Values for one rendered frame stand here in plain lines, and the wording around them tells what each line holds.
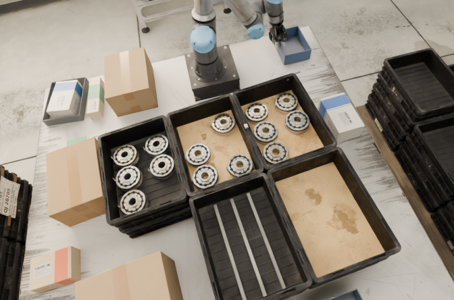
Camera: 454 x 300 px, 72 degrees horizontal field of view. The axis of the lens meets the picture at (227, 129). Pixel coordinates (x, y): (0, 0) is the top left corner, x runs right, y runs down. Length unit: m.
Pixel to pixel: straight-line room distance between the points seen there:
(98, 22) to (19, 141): 1.43
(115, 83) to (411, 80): 1.66
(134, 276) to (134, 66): 1.01
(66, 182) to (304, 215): 0.97
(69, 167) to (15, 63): 2.32
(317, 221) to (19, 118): 2.60
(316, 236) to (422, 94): 1.19
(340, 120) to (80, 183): 1.15
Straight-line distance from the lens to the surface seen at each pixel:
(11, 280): 2.20
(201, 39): 1.49
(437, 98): 2.12
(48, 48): 3.64
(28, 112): 3.17
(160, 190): 1.32
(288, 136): 1.36
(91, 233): 1.52
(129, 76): 1.68
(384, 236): 1.21
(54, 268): 1.47
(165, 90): 1.76
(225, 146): 1.34
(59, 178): 1.50
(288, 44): 1.88
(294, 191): 1.26
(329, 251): 1.21
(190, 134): 1.40
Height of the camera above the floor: 2.00
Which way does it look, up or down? 57 degrees down
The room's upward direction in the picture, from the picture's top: 11 degrees counter-clockwise
